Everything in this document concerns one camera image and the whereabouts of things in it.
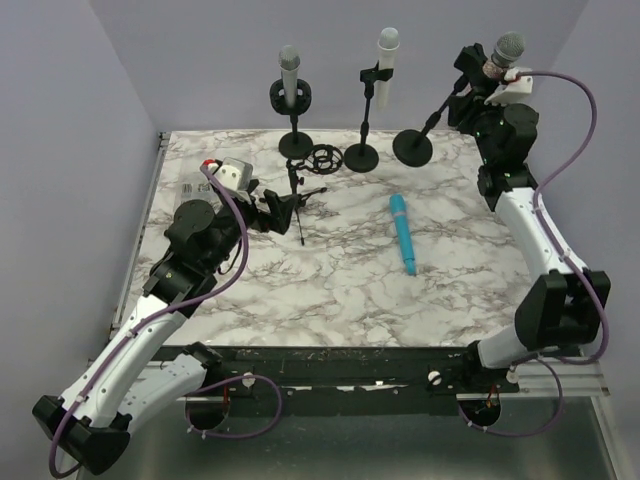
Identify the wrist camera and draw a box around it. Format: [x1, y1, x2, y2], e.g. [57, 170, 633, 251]
[201, 157, 253, 201]
[484, 67, 533, 106]

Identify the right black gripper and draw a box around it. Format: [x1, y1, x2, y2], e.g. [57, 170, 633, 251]
[446, 86, 513, 164]

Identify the glitter microphone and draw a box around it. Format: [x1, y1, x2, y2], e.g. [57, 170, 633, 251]
[482, 31, 526, 80]

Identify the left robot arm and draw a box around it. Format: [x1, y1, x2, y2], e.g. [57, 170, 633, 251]
[32, 190, 298, 479]

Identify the silver microphone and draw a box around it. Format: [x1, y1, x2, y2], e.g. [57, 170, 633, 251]
[278, 45, 301, 108]

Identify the black round-base clip stand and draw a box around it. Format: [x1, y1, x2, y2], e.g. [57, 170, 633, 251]
[343, 64, 394, 173]

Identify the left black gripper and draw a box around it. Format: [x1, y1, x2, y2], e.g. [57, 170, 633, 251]
[205, 180, 298, 272]

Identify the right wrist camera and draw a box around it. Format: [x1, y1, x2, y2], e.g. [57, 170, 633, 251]
[484, 67, 533, 106]

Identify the clear plastic screw box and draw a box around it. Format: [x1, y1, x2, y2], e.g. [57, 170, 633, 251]
[178, 172, 217, 203]

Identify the black round-base holder stand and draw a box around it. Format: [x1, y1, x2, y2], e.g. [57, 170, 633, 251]
[392, 75, 469, 168]

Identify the black front mounting rail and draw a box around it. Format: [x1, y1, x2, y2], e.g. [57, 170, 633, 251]
[154, 342, 519, 418]

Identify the black round-base shock-mount stand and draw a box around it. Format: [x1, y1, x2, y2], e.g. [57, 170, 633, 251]
[269, 79, 314, 160]

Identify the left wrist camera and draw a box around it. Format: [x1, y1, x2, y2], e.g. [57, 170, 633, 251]
[201, 157, 253, 201]

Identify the white microphone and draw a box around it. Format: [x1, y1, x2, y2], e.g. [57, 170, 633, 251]
[375, 27, 400, 111]

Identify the blue microphone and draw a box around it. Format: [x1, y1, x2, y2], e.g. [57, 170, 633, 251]
[389, 194, 417, 276]

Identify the black tripod shock-mount stand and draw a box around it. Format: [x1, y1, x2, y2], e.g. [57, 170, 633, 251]
[284, 144, 345, 246]

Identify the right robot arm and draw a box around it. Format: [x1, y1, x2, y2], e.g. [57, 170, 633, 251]
[447, 32, 611, 392]

